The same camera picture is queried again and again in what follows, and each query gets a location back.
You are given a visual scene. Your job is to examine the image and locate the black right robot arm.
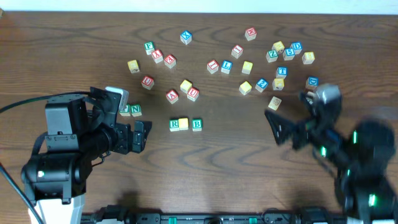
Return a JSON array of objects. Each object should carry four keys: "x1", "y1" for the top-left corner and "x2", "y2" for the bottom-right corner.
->
[{"x1": 264, "y1": 89, "x2": 397, "y2": 223}]

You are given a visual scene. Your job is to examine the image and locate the green J block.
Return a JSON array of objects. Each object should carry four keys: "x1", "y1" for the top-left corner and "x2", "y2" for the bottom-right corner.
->
[{"x1": 119, "y1": 105, "x2": 131, "y2": 116}]

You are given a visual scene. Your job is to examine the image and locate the yellow block plain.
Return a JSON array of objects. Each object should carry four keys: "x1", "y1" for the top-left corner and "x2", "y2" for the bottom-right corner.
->
[{"x1": 127, "y1": 60, "x2": 140, "y2": 73}]

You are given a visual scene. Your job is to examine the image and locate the blue 2 block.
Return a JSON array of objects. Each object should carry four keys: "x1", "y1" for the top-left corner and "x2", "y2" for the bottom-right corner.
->
[{"x1": 255, "y1": 78, "x2": 269, "y2": 93}]

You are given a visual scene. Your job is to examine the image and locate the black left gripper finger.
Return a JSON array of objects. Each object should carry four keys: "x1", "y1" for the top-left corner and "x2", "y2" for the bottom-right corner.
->
[
  {"x1": 134, "y1": 120, "x2": 152, "y2": 134},
  {"x1": 132, "y1": 131, "x2": 147, "y2": 153}
]

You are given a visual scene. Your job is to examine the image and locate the red X block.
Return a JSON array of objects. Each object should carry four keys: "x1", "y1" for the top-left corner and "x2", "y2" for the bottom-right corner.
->
[{"x1": 151, "y1": 49, "x2": 163, "y2": 63}]

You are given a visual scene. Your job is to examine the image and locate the blue 5 block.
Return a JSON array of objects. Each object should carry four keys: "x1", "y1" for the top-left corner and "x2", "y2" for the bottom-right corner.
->
[{"x1": 282, "y1": 48, "x2": 295, "y2": 60}]

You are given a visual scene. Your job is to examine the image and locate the yellow 8 block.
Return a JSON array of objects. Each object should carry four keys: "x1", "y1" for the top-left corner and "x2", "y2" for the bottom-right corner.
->
[{"x1": 302, "y1": 52, "x2": 315, "y2": 65}]

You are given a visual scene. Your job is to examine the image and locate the yellow snail block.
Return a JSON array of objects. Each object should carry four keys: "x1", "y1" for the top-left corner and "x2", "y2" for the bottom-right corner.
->
[{"x1": 268, "y1": 96, "x2": 282, "y2": 111}]

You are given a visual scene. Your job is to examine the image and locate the green R block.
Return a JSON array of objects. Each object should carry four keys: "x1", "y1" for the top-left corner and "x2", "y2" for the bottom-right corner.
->
[{"x1": 169, "y1": 119, "x2": 180, "y2": 132}]

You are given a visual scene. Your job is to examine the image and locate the green B block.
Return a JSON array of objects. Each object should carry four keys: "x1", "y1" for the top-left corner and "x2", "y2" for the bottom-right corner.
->
[{"x1": 192, "y1": 119, "x2": 203, "y2": 131}]

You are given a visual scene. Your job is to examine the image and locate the blue X block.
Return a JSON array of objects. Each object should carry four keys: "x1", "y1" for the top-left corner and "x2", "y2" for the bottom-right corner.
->
[{"x1": 180, "y1": 30, "x2": 192, "y2": 45}]

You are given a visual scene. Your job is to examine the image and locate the yellow O block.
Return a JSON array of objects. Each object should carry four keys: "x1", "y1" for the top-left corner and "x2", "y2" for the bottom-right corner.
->
[{"x1": 242, "y1": 61, "x2": 253, "y2": 75}]

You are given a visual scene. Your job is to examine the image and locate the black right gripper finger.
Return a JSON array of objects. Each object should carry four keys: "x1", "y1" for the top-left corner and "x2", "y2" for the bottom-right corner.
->
[
  {"x1": 264, "y1": 110, "x2": 298, "y2": 145},
  {"x1": 299, "y1": 91, "x2": 317, "y2": 115}
]

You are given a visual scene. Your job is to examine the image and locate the yellow K block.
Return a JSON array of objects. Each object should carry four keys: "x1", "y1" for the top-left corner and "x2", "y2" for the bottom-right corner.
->
[{"x1": 272, "y1": 78, "x2": 284, "y2": 90}]

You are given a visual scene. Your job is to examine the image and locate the yellow block top right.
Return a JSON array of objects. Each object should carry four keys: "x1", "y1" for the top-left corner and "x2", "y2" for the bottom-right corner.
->
[{"x1": 272, "y1": 41, "x2": 285, "y2": 54}]

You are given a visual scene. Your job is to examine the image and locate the yellow C block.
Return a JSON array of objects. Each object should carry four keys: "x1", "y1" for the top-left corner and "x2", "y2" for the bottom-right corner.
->
[{"x1": 180, "y1": 80, "x2": 192, "y2": 93}]

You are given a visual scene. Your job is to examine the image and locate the blue L block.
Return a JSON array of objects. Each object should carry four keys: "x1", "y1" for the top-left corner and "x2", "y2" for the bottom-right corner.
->
[{"x1": 221, "y1": 60, "x2": 233, "y2": 74}]

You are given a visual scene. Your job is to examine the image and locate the blue D block upper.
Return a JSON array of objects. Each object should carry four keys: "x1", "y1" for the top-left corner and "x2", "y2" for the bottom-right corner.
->
[{"x1": 290, "y1": 42, "x2": 302, "y2": 55}]

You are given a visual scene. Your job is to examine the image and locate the green F block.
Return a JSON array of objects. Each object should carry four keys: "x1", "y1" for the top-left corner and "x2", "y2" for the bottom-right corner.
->
[{"x1": 144, "y1": 41, "x2": 155, "y2": 55}]

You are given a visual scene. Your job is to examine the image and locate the yellow S block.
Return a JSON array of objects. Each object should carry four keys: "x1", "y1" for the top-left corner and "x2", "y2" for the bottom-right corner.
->
[{"x1": 239, "y1": 81, "x2": 252, "y2": 95}]

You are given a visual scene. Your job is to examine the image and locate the red I block lower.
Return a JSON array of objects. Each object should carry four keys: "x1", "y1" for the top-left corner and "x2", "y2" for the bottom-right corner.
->
[{"x1": 206, "y1": 60, "x2": 219, "y2": 74}]

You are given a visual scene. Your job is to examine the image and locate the green N block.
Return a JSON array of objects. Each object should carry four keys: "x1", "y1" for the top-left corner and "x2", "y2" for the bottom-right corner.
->
[{"x1": 131, "y1": 104, "x2": 142, "y2": 117}]

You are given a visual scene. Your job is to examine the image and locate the red M block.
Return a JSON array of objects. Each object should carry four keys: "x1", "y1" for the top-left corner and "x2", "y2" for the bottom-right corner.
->
[{"x1": 244, "y1": 27, "x2": 257, "y2": 41}]

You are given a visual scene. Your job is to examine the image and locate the blue d block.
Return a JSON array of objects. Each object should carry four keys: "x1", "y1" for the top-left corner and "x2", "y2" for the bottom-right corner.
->
[
  {"x1": 290, "y1": 42, "x2": 302, "y2": 55},
  {"x1": 305, "y1": 77, "x2": 319, "y2": 90}
]

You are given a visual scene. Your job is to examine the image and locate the red i block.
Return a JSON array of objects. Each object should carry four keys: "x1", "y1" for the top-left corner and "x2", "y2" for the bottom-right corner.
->
[
  {"x1": 206, "y1": 60, "x2": 219, "y2": 74},
  {"x1": 231, "y1": 45, "x2": 244, "y2": 58}
]

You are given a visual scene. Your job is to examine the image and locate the red u block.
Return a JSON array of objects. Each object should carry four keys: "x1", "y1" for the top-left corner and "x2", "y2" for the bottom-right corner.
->
[
  {"x1": 141, "y1": 76, "x2": 154, "y2": 90},
  {"x1": 187, "y1": 87, "x2": 199, "y2": 101}
]

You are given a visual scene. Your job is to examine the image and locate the red E block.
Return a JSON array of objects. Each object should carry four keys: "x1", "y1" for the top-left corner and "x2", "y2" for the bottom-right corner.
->
[{"x1": 164, "y1": 54, "x2": 177, "y2": 68}]

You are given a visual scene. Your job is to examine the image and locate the red A block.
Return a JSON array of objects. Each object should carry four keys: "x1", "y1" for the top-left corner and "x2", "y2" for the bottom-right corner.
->
[{"x1": 166, "y1": 90, "x2": 178, "y2": 104}]

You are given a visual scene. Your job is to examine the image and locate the blue T block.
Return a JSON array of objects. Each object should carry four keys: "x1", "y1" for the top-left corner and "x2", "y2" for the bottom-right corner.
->
[{"x1": 275, "y1": 67, "x2": 288, "y2": 79}]

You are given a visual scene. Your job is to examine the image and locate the red U block left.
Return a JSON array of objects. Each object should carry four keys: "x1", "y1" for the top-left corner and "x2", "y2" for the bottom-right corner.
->
[{"x1": 141, "y1": 76, "x2": 154, "y2": 90}]

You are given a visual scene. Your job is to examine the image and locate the yellow O block placed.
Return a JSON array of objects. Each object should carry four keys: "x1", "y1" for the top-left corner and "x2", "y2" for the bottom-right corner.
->
[{"x1": 178, "y1": 118, "x2": 189, "y2": 131}]

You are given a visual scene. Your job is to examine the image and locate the red U block centre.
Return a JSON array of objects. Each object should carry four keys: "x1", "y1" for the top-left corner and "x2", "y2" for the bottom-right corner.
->
[{"x1": 187, "y1": 87, "x2": 199, "y2": 101}]

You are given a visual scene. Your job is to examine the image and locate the blue D block lower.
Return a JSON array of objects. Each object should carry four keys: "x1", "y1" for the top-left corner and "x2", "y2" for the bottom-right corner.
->
[{"x1": 305, "y1": 77, "x2": 319, "y2": 90}]

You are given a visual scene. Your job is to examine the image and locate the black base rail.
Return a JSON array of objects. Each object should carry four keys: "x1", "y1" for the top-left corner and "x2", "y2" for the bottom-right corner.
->
[{"x1": 80, "y1": 205, "x2": 348, "y2": 224}]

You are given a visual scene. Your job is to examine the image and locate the green Z block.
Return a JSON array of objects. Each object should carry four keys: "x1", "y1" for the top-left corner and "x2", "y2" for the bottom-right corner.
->
[{"x1": 266, "y1": 50, "x2": 278, "y2": 63}]

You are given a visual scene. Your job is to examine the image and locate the red I block upper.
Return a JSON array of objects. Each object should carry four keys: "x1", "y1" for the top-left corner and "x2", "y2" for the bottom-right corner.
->
[{"x1": 231, "y1": 45, "x2": 244, "y2": 58}]

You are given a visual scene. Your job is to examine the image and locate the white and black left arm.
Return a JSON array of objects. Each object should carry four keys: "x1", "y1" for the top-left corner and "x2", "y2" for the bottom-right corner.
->
[{"x1": 21, "y1": 91, "x2": 152, "y2": 223}]

